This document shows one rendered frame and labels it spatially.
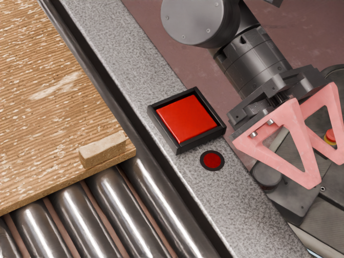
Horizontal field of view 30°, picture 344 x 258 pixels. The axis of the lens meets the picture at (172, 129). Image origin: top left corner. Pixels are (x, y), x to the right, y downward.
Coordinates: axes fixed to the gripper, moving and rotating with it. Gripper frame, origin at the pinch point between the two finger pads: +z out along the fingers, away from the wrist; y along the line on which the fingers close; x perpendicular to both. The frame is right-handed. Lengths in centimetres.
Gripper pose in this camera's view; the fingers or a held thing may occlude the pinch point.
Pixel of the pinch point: (326, 165)
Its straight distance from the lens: 62.7
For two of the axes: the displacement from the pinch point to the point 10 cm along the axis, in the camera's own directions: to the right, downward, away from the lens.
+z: 5.6, 8.2, -1.6
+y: -5.0, 1.8, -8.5
